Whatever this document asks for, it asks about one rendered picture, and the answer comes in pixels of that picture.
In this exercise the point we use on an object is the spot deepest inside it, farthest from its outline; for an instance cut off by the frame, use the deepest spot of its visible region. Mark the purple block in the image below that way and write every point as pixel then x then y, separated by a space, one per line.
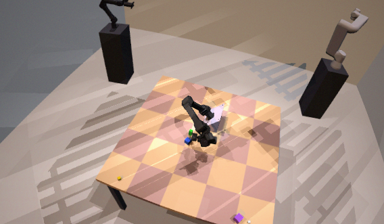
pixel 238 218

